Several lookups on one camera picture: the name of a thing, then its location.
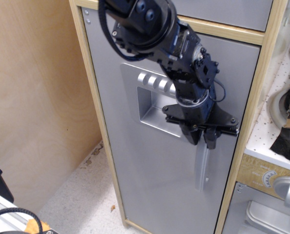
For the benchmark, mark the wooden toy kitchen cabinet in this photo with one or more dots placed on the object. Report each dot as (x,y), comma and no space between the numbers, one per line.
(246,58)

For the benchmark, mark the silver freezer door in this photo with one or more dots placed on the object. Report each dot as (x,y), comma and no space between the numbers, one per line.
(250,14)

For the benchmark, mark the aluminium rail frame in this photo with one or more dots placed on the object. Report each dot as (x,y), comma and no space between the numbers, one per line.
(12,221)

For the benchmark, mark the silver fridge door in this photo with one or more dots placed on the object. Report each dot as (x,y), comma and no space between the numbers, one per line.
(155,170)

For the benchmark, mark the silver fridge door handle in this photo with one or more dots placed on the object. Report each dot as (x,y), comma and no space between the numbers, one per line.
(200,168)

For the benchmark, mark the orange tape piece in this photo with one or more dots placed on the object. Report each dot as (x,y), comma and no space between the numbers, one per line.
(32,227)

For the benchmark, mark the silver oven knob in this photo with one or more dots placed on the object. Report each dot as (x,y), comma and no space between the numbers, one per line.
(281,187)

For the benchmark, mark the silver oven door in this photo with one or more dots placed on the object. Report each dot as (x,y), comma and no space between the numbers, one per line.
(235,221)

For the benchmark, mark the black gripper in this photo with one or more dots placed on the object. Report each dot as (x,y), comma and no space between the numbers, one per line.
(196,115)

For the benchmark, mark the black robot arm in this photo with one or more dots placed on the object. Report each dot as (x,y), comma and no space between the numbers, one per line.
(150,29)

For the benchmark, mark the white speckled stove top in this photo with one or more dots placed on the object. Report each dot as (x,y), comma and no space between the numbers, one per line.
(270,120)

